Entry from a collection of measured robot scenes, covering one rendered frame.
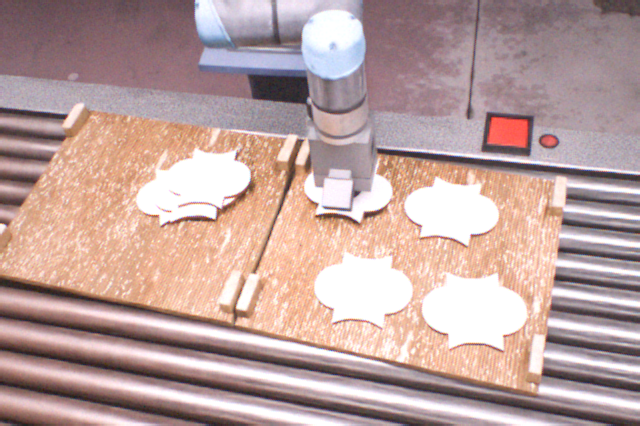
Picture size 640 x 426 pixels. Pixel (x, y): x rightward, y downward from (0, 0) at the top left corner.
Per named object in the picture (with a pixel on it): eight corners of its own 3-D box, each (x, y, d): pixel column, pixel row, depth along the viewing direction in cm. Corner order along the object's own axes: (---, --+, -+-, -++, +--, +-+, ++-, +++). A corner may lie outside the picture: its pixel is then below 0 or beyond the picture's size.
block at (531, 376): (530, 340, 97) (532, 330, 95) (544, 343, 97) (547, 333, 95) (524, 382, 94) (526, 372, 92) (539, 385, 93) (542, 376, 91)
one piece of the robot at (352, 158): (292, 148, 96) (305, 223, 109) (360, 153, 94) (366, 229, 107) (310, 84, 102) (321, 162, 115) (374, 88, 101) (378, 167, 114)
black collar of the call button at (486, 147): (485, 118, 124) (486, 111, 123) (533, 122, 123) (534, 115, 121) (481, 152, 120) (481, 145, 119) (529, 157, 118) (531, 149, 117)
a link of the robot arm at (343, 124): (362, 117, 95) (300, 112, 97) (364, 141, 99) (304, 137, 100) (371, 77, 99) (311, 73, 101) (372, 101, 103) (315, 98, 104)
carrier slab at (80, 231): (87, 114, 134) (84, 108, 133) (304, 147, 124) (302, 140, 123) (-16, 275, 114) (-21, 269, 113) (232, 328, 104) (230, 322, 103)
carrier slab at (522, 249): (308, 149, 124) (307, 142, 122) (565, 188, 113) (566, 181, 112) (236, 330, 104) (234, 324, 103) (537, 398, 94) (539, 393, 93)
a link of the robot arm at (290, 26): (277, -34, 100) (274, 18, 94) (361, -40, 100) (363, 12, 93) (284, 14, 107) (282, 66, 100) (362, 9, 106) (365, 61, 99)
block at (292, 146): (290, 144, 123) (287, 132, 120) (300, 145, 122) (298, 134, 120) (279, 171, 119) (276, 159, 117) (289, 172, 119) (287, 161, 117)
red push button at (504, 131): (490, 122, 124) (491, 116, 123) (527, 125, 122) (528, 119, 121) (486, 149, 120) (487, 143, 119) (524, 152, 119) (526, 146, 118)
